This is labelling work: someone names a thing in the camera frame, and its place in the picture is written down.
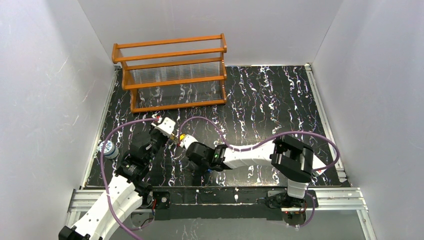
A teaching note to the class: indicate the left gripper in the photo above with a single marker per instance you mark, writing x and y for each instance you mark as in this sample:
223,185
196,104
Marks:
161,135

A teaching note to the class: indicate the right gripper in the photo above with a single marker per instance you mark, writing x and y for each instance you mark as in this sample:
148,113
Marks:
187,149

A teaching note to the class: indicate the silver keyring holder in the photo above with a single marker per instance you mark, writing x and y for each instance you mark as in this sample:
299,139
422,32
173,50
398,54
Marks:
175,138

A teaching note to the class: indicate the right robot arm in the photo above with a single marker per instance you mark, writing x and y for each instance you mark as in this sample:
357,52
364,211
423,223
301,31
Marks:
291,157

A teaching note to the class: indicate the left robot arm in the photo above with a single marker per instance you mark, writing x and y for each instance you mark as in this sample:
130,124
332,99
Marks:
125,192

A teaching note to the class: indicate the blue white tape roll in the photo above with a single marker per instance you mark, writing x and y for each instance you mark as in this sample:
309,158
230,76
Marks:
110,151

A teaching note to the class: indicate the orange wooden shelf rack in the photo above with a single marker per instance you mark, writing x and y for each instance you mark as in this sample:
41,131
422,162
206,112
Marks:
173,73

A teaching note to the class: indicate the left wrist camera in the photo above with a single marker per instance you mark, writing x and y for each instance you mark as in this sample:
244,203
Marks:
165,125

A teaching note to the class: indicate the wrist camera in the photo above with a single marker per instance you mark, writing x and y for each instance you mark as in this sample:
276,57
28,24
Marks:
165,125
187,141

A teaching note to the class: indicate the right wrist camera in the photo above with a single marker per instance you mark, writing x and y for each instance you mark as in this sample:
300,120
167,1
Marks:
187,141

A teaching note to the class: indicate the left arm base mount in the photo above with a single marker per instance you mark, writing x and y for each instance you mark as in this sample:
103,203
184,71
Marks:
155,199

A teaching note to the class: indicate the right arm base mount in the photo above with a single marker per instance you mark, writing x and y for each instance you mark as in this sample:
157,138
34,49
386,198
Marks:
296,207

